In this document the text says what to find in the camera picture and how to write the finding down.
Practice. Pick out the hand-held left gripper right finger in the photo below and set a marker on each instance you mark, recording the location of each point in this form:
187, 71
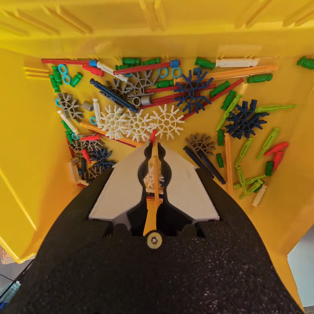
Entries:
191, 193

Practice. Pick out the pile of colourful building pieces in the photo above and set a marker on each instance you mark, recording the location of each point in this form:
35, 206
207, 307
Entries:
166, 122

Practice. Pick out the yellow plastic bin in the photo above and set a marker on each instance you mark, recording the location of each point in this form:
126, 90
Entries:
24, 147

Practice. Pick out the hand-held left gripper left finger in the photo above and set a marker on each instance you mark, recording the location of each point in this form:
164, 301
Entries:
117, 193

